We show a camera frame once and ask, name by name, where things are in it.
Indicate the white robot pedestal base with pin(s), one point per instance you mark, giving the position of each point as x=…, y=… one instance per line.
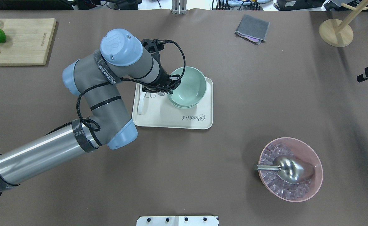
x=191, y=220

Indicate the wooden mug tree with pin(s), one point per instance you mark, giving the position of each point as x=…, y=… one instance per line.
x=337, y=32

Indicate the pink bowl with ice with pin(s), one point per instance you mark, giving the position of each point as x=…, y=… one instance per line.
x=277, y=186

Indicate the white ceramic spoon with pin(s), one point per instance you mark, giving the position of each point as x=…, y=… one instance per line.
x=141, y=102

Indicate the green bowl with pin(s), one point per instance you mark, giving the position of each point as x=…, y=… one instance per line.
x=183, y=106
x=192, y=88

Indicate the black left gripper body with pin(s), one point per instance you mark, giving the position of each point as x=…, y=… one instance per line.
x=163, y=78

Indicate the aluminium frame post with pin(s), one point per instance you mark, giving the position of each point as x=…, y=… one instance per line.
x=179, y=7

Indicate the metal ice scoop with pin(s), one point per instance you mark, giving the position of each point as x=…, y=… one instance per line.
x=289, y=169

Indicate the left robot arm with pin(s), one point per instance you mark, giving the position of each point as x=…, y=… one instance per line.
x=102, y=116

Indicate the cream rabbit serving tray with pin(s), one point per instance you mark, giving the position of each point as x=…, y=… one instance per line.
x=158, y=111

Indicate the wooden cutting board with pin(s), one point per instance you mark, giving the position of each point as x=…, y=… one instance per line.
x=28, y=41

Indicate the grey folded cloth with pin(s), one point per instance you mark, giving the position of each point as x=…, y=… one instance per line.
x=252, y=29

